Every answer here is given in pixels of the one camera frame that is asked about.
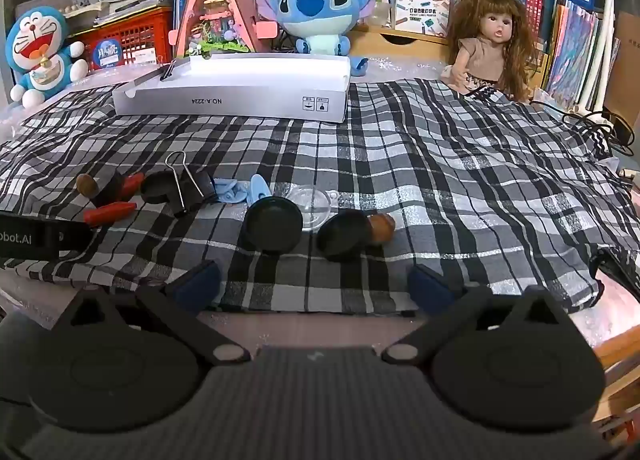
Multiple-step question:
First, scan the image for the black and white checkered cloth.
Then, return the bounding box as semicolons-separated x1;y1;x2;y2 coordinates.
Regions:
0;78;640;316

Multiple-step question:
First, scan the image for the white cardboard box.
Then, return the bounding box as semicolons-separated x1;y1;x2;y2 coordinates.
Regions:
112;53;352;123

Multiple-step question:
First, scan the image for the pink triangular diorama house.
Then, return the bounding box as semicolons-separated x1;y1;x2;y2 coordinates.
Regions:
172;0;281;61

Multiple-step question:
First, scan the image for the black round lid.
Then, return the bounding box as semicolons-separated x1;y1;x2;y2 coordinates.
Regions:
140;174;173;204
243;197;304;254

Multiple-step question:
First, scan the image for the white pipe rack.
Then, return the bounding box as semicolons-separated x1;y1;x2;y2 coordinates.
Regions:
575;0;618;114

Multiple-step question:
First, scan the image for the blue plastic clip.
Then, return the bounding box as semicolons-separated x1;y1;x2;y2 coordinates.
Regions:
248;173;272;203
214;177;249;204

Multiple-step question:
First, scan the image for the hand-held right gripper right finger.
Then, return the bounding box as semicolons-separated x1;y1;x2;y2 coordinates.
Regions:
381;264;576;366

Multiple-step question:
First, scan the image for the blue robot cat plush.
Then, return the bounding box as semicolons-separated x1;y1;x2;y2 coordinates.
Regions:
6;5;87;108

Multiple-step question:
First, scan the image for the black cable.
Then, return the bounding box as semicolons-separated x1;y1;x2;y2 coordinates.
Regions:
530;100;636;156

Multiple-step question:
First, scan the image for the brown cardboard box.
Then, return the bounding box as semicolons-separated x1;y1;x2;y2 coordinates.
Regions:
612;10;640;126

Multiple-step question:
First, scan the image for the small black binder clip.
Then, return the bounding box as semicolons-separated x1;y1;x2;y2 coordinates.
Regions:
159;60;190;82

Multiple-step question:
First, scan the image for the blue alien plush toy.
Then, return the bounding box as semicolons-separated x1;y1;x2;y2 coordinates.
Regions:
256;0;377;77

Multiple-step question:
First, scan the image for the white colourful printed carton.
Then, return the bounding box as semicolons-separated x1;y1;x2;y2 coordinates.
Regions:
390;0;451;38

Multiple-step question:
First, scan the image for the row of colourful thin books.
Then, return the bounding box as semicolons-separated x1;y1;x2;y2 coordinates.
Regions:
545;0;621;111

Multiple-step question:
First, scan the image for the clear round plastic cap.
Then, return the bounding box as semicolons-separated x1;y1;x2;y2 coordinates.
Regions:
286;184;342;232

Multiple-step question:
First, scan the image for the large black binder clip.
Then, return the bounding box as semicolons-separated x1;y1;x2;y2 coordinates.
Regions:
165;150;217;218

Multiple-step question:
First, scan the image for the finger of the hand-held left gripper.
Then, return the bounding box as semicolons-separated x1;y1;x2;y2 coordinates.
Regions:
42;219;94;254

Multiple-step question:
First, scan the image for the doll with brown hair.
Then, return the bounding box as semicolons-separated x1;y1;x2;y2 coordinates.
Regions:
439;0;543;104

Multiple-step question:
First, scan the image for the red plastic crate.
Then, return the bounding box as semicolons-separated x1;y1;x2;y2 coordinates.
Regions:
67;8;176;74

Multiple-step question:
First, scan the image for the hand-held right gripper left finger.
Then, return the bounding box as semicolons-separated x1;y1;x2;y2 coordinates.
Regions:
50;260;252;367

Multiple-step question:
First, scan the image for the white power strip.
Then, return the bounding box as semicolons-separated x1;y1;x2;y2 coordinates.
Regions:
570;110;616;123

